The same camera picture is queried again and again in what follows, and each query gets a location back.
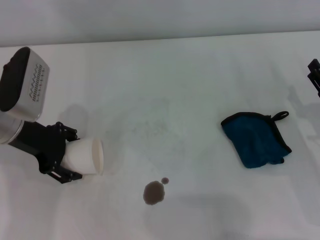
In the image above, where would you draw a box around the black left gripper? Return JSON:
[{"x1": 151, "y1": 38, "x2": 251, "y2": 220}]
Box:
[{"x1": 7, "y1": 121, "x2": 84, "y2": 186}]

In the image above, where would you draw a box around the white paper cup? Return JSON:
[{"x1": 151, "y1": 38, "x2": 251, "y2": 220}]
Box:
[{"x1": 61, "y1": 136, "x2": 105, "y2": 176}]

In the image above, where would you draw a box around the blue rag with black trim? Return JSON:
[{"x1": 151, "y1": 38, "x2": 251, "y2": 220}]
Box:
[{"x1": 220, "y1": 110, "x2": 293, "y2": 170}]

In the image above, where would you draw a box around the large dark water stain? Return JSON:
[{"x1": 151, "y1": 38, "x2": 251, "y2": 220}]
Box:
[{"x1": 142, "y1": 180, "x2": 166, "y2": 206}]

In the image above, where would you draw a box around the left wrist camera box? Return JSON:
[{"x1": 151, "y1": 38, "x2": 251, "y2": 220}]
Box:
[{"x1": 0, "y1": 46, "x2": 51, "y2": 123}]

